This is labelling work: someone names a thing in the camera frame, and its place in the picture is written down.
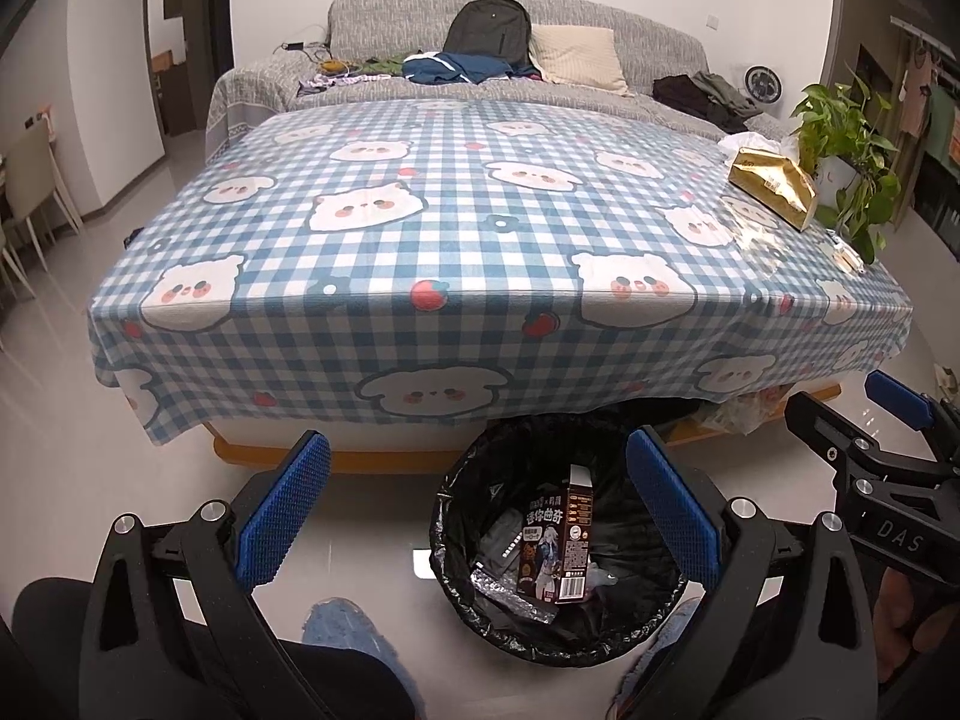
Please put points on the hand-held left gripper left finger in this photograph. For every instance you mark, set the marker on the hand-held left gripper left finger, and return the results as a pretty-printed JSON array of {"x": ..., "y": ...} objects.
[{"x": 285, "y": 510}]

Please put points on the beige dining chair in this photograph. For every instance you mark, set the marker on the beige dining chair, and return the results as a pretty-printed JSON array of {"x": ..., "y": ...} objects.
[
  {"x": 37, "y": 172},
  {"x": 11, "y": 255}
]

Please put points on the blue checked printed tablecloth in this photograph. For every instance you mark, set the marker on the blue checked printed tablecloth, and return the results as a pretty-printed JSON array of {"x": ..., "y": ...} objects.
[{"x": 450, "y": 240}]

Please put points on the clothes drying rack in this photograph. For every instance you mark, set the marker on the clothes drying rack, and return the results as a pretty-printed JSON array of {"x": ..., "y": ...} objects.
[{"x": 926, "y": 34}]

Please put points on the brown cookie box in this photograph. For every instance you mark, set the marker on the brown cookie box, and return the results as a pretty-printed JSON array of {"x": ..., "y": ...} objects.
[{"x": 559, "y": 540}]

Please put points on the small clear container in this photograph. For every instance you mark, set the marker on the small clear container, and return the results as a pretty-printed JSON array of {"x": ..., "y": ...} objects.
[{"x": 847, "y": 255}]

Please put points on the beige pillow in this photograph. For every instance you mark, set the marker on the beige pillow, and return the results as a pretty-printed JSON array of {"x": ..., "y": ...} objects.
[{"x": 577, "y": 60}]

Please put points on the peach hanging shirt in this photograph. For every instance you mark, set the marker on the peach hanging shirt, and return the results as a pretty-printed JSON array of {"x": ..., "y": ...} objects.
[{"x": 915, "y": 101}]

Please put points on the grey sofa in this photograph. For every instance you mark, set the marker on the grey sofa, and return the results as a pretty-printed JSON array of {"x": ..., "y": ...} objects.
[{"x": 660, "y": 45}]

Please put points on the person's left leg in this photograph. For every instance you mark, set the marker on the person's left leg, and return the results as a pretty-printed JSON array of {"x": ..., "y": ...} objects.
[{"x": 360, "y": 690}]

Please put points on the black clothes pile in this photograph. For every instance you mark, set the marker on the black clothes pile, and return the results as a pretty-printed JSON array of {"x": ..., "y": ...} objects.
[{"x": 679, "y": 94}]

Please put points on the mixed coloured clothes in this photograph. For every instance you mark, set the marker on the mixed coloured clothes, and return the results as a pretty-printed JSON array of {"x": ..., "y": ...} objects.
[{"x": 352, "y": 75}]

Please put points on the low wooden table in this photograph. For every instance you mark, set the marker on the low wooden table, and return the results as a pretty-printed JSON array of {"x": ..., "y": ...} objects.
[{"x": 375, "y": 461}]

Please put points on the clear crumpled plastic bag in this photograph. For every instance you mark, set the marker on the clear crumpled plastic bag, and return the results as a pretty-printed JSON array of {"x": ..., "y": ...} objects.
[{"x": 739, "y": 412}]

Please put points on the wooden side cabinet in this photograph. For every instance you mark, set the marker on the wooden side cabinet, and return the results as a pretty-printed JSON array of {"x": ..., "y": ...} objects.
[{"x": 169, "y": 90}]

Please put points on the blue jacket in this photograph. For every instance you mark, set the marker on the blue jacket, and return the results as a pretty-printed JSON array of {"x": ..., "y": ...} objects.
[{"x": 457, "y": 67}]

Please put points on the olive green garment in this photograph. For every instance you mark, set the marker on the olive green garment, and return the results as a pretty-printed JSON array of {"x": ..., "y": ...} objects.
[{"x": 731, "y": 97}]

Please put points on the blue fuzzy left slipper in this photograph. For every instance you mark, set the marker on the blue fuzzy left slipper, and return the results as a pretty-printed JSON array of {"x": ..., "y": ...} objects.
[{"x": 337, "y": 619}]

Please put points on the person's right hand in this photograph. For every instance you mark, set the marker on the person's right hand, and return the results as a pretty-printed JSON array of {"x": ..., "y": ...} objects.
[{"x": 907, "y": 611}]

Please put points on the trash bin with black liner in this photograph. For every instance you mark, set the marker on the trash bin with black liner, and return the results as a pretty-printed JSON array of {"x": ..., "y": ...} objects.
[{"x": 495, "y": 450}]

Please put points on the small round fan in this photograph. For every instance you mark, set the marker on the small round fan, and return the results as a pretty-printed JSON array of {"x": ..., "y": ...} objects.
[{"x": 763, "y": 82}]

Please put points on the green hanging garment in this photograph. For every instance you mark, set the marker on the green hanging garment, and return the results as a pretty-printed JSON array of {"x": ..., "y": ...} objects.
[{"x": 943, "y": 124}]

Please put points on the black backpack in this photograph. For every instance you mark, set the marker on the black backpack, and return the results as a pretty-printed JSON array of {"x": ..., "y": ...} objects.
[{"x": 487, "y": 30}]

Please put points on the gold tissue box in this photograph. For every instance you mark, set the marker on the gold tissue box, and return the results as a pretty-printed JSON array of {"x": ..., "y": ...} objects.
[{"x": 772, "y": 184}]

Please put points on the potted green plant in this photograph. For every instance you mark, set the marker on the potted green plant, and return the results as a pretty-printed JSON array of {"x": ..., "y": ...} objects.
[{"x": 847, "y": 127}]

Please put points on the black snack packet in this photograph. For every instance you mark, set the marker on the black snack packet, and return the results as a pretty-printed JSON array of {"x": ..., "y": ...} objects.
[{"x": 502, "y": 540}]

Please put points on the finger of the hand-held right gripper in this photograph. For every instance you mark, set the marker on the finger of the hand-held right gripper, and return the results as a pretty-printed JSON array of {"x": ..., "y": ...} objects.
[
  {"x": 817, "y": 427},
  {"x": 900, "y": 397}
]

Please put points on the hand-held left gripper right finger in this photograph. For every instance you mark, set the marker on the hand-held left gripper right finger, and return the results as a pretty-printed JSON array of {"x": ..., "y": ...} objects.
[{"x": 675, "y": 506}]

